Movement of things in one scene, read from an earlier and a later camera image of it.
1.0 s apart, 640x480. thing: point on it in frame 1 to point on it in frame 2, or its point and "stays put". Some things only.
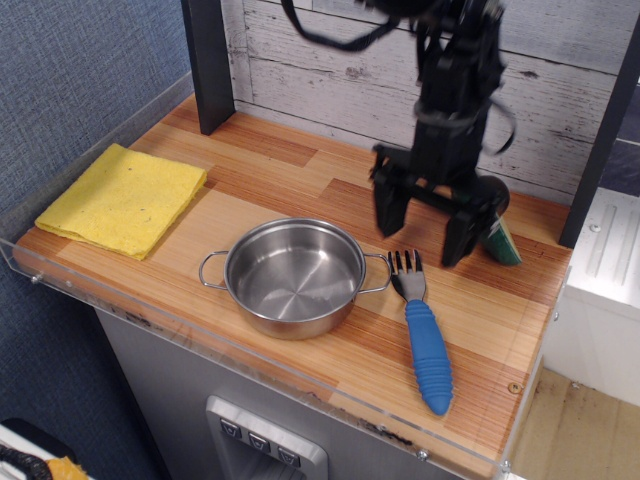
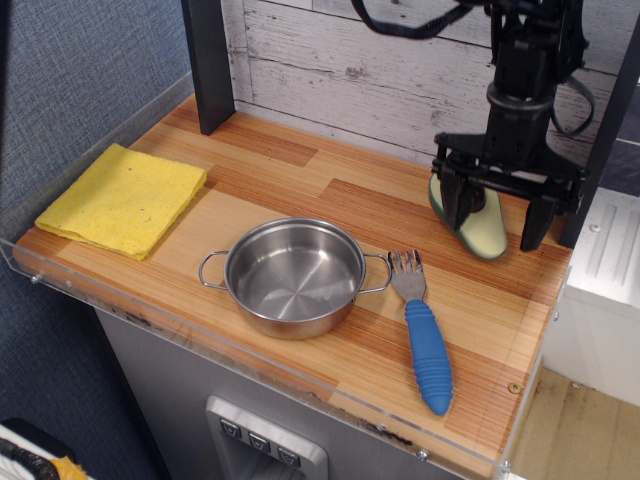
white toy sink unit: x=595 y=335 stays put
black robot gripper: x=438 y=170 to x=513 y=154
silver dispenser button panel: x=246 y=445 stays put
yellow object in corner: x=63 y=469 stays put
